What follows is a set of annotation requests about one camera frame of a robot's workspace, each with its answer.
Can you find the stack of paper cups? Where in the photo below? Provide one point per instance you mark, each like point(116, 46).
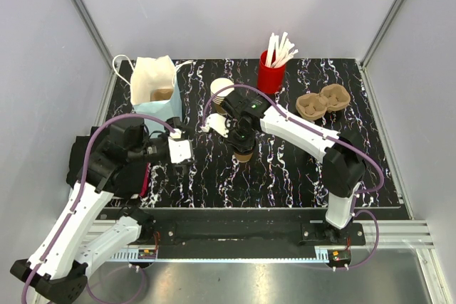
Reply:
point(220, 88)

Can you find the light blue paper bag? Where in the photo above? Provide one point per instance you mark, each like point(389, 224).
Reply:
point(150, 74)

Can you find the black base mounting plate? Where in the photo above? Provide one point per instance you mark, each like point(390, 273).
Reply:
point(306, 226)

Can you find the black cloth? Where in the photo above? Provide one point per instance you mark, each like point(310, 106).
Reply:
point(108, 167)

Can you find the single brown paper cup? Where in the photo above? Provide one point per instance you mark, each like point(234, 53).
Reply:
point(242, 158)

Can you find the white wrapped straws bundle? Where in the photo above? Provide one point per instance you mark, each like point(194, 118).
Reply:
point(280, 51)

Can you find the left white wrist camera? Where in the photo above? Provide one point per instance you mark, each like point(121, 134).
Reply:
point(180, 148)

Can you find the aluminium frame rail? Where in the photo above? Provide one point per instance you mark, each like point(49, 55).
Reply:
point(259, 256)

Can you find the red straw holder cup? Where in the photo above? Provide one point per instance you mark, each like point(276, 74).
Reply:
point(269, 80)

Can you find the black marble pattern mat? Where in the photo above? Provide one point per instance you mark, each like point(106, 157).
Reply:
point(278, 174)

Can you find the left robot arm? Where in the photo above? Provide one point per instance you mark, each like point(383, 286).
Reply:
point(82, 204)

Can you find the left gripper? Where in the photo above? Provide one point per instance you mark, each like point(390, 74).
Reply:
point(182, 167)

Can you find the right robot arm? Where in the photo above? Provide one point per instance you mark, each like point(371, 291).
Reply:
point(342, 169)

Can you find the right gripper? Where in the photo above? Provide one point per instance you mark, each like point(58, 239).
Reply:
point(242, 147)

